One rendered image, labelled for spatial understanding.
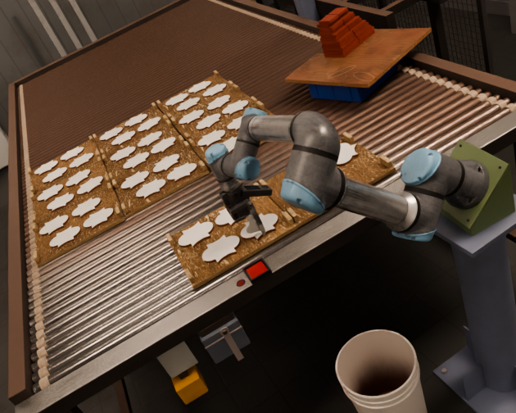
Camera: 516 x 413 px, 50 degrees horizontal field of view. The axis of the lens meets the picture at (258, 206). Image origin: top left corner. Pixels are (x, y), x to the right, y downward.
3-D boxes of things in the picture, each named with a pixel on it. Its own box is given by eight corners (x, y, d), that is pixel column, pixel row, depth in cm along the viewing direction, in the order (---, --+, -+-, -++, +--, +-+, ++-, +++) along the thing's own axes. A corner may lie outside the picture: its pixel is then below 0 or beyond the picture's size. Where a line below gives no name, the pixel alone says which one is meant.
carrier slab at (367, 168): (396, 170, 195) (395, 167, 194) (298, 228, 189) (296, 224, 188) (346, 138, 224) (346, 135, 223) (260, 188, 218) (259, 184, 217)
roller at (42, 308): (451, 87, 235) (450, 77, 232) (35, 325, 208) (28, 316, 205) (444, 84, 239) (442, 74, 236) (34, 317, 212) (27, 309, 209)
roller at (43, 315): (459, 90, 231) (458, 79, 228) (35, 333, 203) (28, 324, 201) (451, 87, 235) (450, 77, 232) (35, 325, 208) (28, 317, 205)
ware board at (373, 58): (432, 31, 251) (431, 27, 250) (368, 88, 229) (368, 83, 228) (346, 33, 287) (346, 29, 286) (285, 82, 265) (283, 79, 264)
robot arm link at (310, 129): (322, 100, 128) (235, 104, 171) (309, 145, 128) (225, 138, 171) (359, 115, 133) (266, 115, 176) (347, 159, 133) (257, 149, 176)
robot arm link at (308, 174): (454, 198, 158) (312, 146, 127) (440, 248, 158) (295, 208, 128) (421, 192, 168) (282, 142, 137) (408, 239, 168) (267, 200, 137)
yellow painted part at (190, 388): (209, 391, 186) (179, 347, 173) (186, 406, 185) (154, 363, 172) (202, 375, 193) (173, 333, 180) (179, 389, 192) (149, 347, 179)
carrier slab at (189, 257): (298, 228, 189) (296, 224, 188) (194, 290, 183) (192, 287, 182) (259, 188, 218) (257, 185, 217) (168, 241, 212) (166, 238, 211)
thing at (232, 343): (256, 351, 185) (237, 316, 175) (220, 374, 183) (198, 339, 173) (244, 331, 194) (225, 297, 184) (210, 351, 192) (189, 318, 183)
